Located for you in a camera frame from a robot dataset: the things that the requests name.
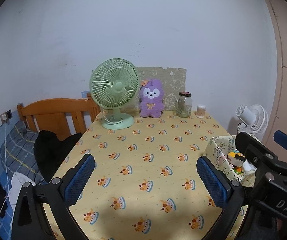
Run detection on cotton swab container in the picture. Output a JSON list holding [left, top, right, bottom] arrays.
[[196, 104, 206, 119]]

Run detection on white cloth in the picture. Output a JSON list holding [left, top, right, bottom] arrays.
[[7, 172, 36, 220]]

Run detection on wall socket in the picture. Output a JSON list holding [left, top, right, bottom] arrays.
[[0, 110, 12, 123]]

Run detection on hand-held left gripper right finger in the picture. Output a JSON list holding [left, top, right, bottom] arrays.
[[196, 156, 249, 240]]

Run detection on wooden bed headboard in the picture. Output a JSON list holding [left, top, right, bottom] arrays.
[[17, 93, 101, 140]]

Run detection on grey plaid pillow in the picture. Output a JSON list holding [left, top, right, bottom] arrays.
[[0, 121, 46, 184]]

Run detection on green desk fan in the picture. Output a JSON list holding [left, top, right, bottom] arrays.
[[89, 58, 139, 130]]

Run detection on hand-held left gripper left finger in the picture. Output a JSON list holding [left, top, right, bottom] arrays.
[[11, 154, 95, 240]]

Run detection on yellow printed tablecloth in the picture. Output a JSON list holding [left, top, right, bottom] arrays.
[[49, 110, 249, 240]]

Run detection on glass jar with dark lid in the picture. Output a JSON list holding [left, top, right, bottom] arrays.
[[175, 92, 192, 118]]

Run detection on cartoon print tissue pack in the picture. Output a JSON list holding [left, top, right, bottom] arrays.
[[227, 151, 247, 168]]

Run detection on green patterned board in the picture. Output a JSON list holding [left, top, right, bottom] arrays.
[[133, 67, 187, 112]]

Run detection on purple plush toy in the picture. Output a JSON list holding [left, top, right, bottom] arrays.
[[139, 79, 164, 118]]

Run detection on white standing fan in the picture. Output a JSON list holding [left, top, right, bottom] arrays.
[[235, 104, 269, 140]]

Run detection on paper storage box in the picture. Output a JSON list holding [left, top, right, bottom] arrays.
[[203, 134, 256, 188]]

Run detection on black cloth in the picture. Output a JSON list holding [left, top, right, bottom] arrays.
[[34, 130, 82, 184]]

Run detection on white cable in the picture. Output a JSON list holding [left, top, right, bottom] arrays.
[[0, 120, 9, 218]]

